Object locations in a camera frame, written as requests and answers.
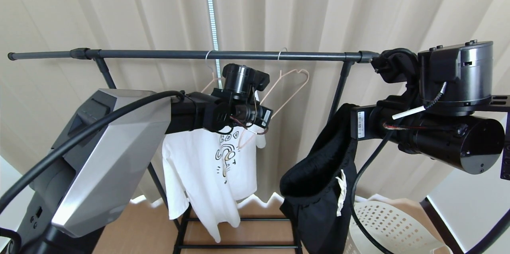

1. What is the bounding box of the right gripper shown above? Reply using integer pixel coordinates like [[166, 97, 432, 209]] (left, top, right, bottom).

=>
[[351, 105, 399, 140]]

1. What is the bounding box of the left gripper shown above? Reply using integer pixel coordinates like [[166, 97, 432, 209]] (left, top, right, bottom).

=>
[[245, 105, 274, 129]]

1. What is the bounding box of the pink clothes hanger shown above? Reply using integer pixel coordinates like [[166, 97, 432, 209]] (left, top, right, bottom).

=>
[[237, 48, 310, 149], [201, 50, 224, 93]]

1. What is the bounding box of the black garment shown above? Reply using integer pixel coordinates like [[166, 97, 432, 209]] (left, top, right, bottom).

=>
[[280, 104, 359, 254]]

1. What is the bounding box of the white printed t-shirt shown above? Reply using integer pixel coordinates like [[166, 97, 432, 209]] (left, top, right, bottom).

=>
[[161, 125, 267, 243]]

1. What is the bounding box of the white laundry basket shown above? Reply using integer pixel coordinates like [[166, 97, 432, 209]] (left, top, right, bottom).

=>
[[343, 200, 453, 254]]

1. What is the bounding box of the black clothes rack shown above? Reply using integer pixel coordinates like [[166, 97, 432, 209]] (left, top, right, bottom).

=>
[[8, 48, 381, 254]]

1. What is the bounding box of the beige curtain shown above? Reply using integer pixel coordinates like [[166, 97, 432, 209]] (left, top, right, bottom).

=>
[[0, 0, 510, 207]]

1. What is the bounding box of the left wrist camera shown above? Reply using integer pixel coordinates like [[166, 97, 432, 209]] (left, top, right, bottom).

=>
[[257, 70, 271, 91]]

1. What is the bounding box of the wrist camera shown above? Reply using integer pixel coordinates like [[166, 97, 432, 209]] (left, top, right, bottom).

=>
[[257, 70, 271, 91], [371, 48, 420, 84]]

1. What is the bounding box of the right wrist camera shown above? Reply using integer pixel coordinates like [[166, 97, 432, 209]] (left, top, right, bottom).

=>
[[371, 48, 420, 84]]

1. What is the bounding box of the black cable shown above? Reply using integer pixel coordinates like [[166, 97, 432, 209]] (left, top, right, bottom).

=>
[[464, 206, 510, 254], [350, 131, 395, 254], [0, 90, 186, 215]]

